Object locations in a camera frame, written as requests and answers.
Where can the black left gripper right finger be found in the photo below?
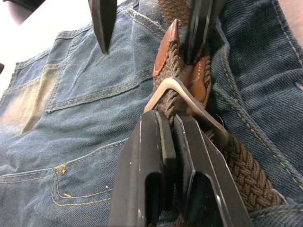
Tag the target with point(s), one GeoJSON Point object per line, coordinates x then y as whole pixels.
{"type": "Point", "coordinates": [203, 179]}

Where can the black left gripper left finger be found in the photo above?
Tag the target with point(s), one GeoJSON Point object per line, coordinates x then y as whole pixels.
{"type": "Point", "coordinates": [139, 170]}

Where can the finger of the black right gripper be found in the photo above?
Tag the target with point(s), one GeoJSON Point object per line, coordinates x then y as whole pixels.
{"type": "Point", "coordinates": [103, 21]}
{"type": "Point", "coordinates": [198, 26]}

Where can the brown braided belt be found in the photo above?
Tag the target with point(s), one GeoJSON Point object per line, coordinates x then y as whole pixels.
{"type": "Point", "coordinates": [245, 176]}

